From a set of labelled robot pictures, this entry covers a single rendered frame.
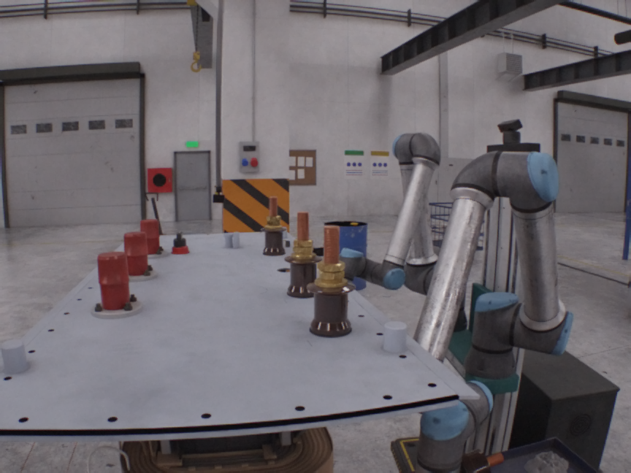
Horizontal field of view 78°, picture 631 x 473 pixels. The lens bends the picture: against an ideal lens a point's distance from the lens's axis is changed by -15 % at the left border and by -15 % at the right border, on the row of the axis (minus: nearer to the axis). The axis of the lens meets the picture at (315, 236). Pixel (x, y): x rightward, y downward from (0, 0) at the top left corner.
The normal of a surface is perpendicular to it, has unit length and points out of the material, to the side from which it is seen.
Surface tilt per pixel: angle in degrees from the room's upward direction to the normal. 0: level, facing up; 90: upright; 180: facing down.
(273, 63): 90
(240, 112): 90
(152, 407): 0
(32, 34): 90
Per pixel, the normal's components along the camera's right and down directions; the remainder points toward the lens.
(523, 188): -0.59, 0.58
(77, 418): 0.00, -0.99
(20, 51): 0.22, 0.15
